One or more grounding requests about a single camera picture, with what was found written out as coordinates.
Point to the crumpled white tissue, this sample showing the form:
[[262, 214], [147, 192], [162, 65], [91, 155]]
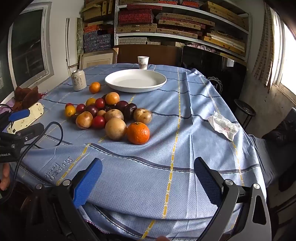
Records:
[[223, 126]]

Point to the golden round fruit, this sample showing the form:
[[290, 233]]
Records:
[[84, 120]]

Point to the white framed dark window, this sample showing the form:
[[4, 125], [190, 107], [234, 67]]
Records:
[[29, 46]]

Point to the bright window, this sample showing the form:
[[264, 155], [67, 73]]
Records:
[[289, 58]]

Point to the blue checked tablecloth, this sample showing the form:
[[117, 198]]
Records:
[[143, 176]]

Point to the black round stool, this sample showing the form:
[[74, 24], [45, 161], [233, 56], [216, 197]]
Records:
[[244, 111]]

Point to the white metal shelf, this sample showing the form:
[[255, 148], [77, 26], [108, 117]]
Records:
[[185, 36]]

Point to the reddish brown crumpled cloth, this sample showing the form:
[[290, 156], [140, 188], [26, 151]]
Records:
[[25, 96]]

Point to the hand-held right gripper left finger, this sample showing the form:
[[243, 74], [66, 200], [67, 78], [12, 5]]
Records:
[[87, 183]]

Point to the dark purple passion fruit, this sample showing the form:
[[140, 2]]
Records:
[[130, 111], [121, 105], [109, 107], [103, 96], [92, 109]]

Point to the yellowish orange round fruit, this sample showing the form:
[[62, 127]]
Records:
[[112, 98]]

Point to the stack of patterned flat boxes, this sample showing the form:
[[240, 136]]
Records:
[[175, 22]]

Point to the white plate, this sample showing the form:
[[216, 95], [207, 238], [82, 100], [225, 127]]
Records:
[[135, 80]]

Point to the patterned beige curtain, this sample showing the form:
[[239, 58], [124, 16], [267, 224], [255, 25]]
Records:
[[266, 46]]

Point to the cream drink can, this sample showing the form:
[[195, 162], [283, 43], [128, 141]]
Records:
[[78, 80]]

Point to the white plastic device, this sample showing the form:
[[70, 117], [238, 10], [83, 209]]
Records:
[[34, 111]]

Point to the printed paper cup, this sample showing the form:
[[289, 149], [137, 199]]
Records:
[[142, 62]]

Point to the small red tomato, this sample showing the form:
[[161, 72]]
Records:
[[68, 105]]

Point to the wooden picture frame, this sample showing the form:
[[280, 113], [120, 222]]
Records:
[[98, 59]]

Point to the yellow tomato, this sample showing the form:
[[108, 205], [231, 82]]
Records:
[[90, 101], [70, 111]]

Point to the large orange mandarin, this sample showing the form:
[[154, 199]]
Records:
[[138, 133]]

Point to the pile of blue patterned cases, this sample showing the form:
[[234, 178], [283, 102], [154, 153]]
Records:
[[97, 38]]

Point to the person's left hand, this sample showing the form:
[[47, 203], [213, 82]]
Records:
[[4, 177]]

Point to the black jacket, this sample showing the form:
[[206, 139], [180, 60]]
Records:
[[282, 132]]

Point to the spotted tan round fruit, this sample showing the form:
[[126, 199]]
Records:
[[114, 114], [142, 115]]

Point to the grey cloth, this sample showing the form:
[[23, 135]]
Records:
[[270, 157]]

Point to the plain tan round fruit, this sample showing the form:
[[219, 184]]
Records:
[[115, 129]]

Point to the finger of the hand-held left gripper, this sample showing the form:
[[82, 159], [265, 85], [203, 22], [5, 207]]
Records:
[[19, 114], [29, 131]]

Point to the small orange mandarin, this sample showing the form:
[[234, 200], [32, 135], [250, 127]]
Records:
[[94, 87]]

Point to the brown wooden board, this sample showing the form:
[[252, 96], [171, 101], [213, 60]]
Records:
[[148, 52]]

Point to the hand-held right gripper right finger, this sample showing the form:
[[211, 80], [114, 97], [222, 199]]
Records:
[[208, 183]]

